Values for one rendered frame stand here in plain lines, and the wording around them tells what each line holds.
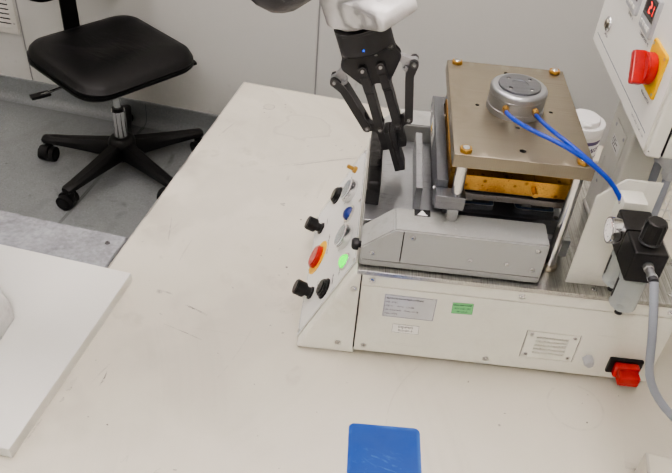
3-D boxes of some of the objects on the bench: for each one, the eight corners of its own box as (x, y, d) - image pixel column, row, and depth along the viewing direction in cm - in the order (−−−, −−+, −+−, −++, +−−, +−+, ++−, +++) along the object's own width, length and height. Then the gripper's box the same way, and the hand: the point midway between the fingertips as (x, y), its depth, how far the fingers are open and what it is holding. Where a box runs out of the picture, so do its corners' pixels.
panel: (318, 218, 137) (368, 147, 126) (297, 336, 114) (357, 261, 103) (308, 214, 137) (358, 142, 126) (286, 331, 113) (345, 256, 103)
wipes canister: (586, 168, 158) (606, 108, 148) (587, 191, 151) (609, 129, 142) (545, 161, 159) (563, 100, 150) (545, 183, 152) (564, 121, 143)
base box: (600, 243, 138) (629, 169, 127) (649, 405, 108) (692, 326, 98) (319, 214, 139) (324, 137, 128) (293, 366, 110) (297, 283, 99)
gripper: (408, -3, 98) (442, 144, 112) (316, 20, 101) (360, 159, 115) (408, 20, 92) (443, 171, 106) (310, 43, 95) (357, 187, 109)
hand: (395, 146), depth 109 cm, fingers closed
